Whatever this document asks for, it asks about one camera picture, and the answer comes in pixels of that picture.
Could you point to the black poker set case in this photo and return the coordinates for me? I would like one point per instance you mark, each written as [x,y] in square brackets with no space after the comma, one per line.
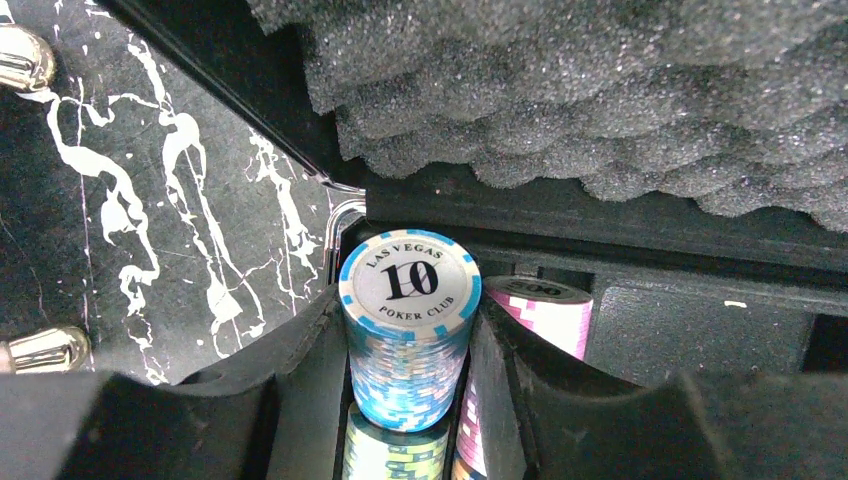
[684,161]

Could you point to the cream cylinder with orange face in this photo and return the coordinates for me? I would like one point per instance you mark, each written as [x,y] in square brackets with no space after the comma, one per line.
[32,341]

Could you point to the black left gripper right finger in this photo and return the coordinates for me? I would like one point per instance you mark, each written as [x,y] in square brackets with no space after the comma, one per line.
[546,415]

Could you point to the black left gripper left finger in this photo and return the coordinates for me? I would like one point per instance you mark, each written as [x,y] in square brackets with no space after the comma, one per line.
[273,410]

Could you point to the light green chip stack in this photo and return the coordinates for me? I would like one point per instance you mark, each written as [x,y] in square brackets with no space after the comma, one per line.
[372,453]

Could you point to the light blue chip stack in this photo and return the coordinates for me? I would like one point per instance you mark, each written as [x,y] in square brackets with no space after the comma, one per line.
[409,298]

